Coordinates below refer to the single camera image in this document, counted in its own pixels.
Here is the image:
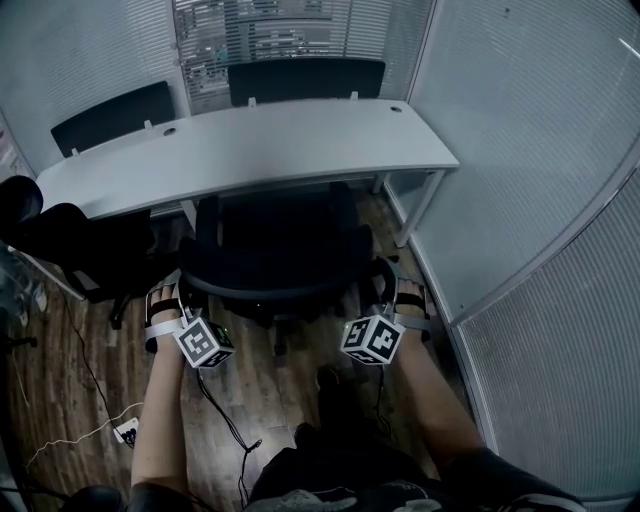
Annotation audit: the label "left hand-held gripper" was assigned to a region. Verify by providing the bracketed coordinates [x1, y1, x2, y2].
[143, 269, 236, 370]

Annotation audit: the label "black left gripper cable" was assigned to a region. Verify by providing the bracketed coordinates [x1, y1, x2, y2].
[196, 368, 264, 506]

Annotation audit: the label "person's black printed shirt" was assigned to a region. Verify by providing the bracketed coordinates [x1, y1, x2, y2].
[247, 447, 586, 512]

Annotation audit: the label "person's left forearm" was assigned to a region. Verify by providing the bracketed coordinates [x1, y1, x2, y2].
[130, 344, 189, 494]

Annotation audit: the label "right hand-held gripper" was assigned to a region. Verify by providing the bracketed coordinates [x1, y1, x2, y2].
[339, 255, 434, 367]

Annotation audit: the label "white power cable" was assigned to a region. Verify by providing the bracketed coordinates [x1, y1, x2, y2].
[24, 402, 146, 469]

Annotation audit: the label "person's right forearm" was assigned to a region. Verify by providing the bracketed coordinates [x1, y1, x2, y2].
[394, 334, 489, 461]

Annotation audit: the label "person's black shoe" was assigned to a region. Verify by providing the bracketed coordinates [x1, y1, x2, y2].
[315, 367, 351, 416]

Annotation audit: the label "black headrest office chair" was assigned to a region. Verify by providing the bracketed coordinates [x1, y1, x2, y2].
[0, 174, 156, 331]

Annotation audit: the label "black desk divider panel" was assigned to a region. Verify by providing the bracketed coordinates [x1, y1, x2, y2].
[227, 58, 387, 108]
[50, 81, 177, 160]

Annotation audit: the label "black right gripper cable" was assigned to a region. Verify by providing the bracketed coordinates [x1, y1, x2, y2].
[372, 364, 394, 439]

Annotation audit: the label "person's left hand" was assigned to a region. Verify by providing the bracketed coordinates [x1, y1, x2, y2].
[146, 280, 182, 327]

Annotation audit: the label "white power strip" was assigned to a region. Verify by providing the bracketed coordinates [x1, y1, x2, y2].
[113, 417, 141, 446]

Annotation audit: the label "black floor cable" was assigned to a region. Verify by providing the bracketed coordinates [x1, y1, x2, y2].
[64, 299, 119, 426]

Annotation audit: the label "white desk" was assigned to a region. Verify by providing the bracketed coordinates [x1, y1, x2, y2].
[7, 98, 460, 301]

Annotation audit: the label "person's right hand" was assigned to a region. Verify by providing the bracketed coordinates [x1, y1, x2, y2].
[398, 277, 430, 319]

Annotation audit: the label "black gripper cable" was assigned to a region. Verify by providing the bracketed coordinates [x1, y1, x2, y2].
[372, 364, 394, 439]
[196, 368, 264, 506]

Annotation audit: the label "window blinds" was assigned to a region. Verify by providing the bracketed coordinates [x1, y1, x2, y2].
[172, 0, 435, 115]

